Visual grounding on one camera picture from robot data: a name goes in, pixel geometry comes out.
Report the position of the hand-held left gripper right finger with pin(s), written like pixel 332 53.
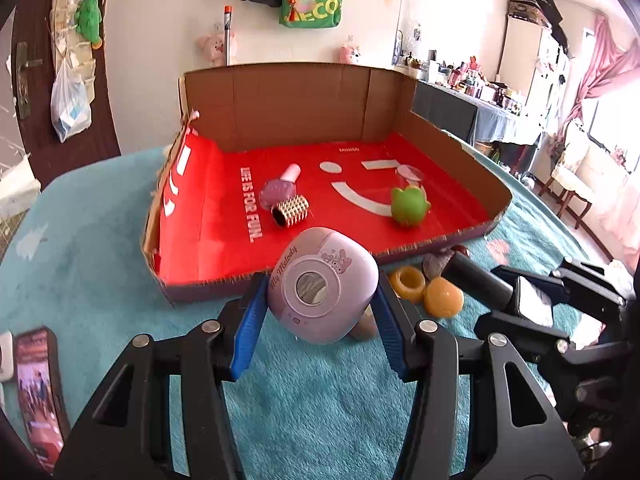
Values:
pixel 390 330

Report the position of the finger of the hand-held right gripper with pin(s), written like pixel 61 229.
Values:
pixel 520 340
pixel 585 280

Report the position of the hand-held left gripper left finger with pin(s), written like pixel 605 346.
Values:
pixel 247 330

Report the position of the grey-brown square compact case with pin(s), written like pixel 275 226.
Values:
pixel 367 329

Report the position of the amber dome-shaped block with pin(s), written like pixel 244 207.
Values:
pixel 442 300

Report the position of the pink rounded compact device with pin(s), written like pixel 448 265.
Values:
pixel 340 280

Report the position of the dark red ball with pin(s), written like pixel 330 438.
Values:
pixel 460 250

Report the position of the cardboard box with red lining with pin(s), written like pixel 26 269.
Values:
pixel 215 220

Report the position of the green frog toy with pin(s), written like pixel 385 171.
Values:
pixel 407 207

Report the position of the gold studded roller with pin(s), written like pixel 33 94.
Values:
pixel 292 210

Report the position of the purple nail polish bottle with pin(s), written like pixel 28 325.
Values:
pixel 277 192

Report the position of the clear glass cup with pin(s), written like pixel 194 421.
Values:
pixel 410 172

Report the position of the wooden chair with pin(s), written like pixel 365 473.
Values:
pixel 567 160

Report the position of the pink curtain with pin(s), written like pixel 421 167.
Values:
pixel 605 70

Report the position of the table with grey cloth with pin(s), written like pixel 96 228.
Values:
pixel 450 115

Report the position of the smartphone with dark case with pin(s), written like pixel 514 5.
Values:
pixel 37 395

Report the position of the cluster of bottles and cosmetics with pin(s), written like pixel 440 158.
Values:
pixel 470 82

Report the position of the white cabinet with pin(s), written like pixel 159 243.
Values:
pixel 525 55

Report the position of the white plastic sheet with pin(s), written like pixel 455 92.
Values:
pixel 17 190

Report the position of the dark brown door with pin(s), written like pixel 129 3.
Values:
pixel 45 145

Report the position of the patterned dark bag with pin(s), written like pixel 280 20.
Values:
pixel 545 7

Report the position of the pink plush toy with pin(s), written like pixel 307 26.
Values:
pixel 350 53

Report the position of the pink pig plush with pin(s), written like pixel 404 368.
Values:
pixel 215 46

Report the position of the white plastic bag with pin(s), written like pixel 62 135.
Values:
pixel 70 105

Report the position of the red tassel charm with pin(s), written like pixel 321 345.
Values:
pixel 291 10

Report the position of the green plush toy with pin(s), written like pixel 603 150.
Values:
pixel 90 20

